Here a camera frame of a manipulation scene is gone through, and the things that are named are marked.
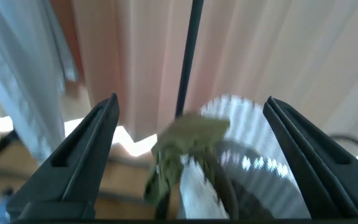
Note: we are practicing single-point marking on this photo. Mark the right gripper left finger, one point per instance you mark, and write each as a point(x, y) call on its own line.
point(85, 149)

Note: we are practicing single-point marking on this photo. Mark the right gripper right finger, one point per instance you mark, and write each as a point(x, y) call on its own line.
point(328, 168)

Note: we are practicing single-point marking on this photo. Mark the pale grey shorts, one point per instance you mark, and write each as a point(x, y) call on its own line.
point(20, 77)

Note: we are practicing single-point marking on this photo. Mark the green garment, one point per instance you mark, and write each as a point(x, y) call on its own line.
point(185, 137)

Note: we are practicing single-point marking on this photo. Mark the white laundry basket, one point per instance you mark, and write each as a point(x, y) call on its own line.
point(247, 118)

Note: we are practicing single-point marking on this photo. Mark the black clothes rack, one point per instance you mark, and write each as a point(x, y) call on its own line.
point(191, 46)

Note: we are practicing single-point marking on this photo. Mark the beige curtain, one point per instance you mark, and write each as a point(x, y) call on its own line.
point(291, 46)

